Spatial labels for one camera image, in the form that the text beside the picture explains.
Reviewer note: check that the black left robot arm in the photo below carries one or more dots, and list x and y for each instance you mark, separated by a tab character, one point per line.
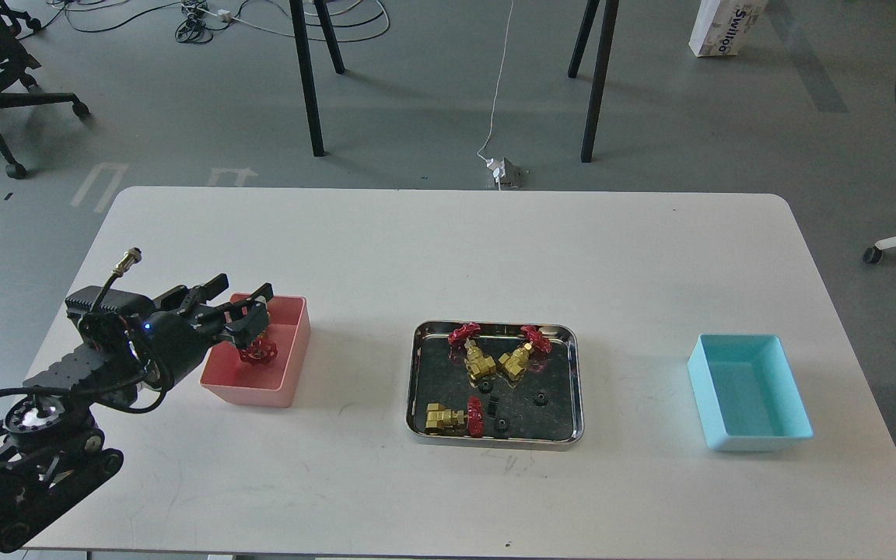
52	452

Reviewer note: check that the brass valve red handwheel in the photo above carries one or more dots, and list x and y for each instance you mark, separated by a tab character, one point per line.
478	364
514	364
260	349
441	420

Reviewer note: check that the light blue plastic box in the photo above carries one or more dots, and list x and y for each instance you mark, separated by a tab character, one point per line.
746	395

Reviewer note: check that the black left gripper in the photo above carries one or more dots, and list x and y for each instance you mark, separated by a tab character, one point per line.
134	332

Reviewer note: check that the pink plastic box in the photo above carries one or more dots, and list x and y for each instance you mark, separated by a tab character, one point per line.
270	385

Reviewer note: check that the black table leg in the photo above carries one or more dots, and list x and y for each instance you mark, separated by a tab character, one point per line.
327	27
585	28
604	48
304	57

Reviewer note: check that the stainless steel tray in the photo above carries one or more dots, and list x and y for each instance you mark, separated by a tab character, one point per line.
436	376

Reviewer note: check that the white power adapter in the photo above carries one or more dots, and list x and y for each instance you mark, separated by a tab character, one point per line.
503	174

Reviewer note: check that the white cardboard box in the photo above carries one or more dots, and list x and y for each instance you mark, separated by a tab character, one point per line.
721	27

